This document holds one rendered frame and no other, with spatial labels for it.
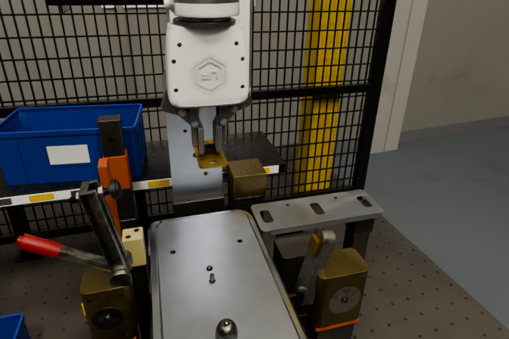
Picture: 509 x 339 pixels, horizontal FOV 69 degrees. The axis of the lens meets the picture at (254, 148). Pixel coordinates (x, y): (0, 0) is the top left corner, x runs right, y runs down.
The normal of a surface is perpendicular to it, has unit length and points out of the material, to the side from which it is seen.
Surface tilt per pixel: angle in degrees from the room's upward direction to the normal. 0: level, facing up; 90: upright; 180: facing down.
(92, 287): 0
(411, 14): 90
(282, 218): 0
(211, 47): 88
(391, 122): 90
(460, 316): 0
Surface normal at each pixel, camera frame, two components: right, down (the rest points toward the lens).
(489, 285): 0.02, -0.90
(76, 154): 0.17, 0.44
